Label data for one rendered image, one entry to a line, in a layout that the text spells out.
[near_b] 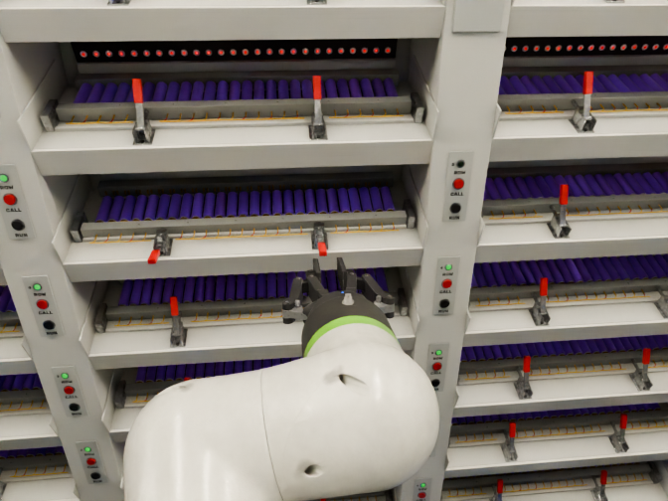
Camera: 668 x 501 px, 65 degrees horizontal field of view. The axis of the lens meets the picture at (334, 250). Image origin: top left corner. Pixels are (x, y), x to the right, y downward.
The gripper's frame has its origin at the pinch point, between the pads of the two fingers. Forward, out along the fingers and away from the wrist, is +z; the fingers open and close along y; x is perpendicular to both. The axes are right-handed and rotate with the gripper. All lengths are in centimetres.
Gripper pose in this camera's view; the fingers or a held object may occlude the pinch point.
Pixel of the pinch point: (329, 274)
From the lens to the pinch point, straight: 73.7
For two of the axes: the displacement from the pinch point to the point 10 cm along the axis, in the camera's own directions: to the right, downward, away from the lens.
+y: 10.0, -0.4, 0.8
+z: -0.9, -2.7, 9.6
